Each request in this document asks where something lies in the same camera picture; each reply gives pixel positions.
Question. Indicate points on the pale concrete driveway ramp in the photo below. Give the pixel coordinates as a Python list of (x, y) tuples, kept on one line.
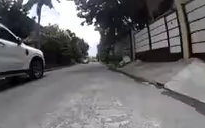
[(186, 78)]

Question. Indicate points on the white car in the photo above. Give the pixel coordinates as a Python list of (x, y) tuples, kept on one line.
[(10, 53)]

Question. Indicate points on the row of trees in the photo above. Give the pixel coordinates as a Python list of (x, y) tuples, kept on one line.
[(61, 45), (120, 23)]

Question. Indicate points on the pale slatted wall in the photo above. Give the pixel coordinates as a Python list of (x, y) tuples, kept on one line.
[(163, 33)]

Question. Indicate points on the grey concrete road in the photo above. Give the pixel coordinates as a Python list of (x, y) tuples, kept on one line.
[(90, 90)]

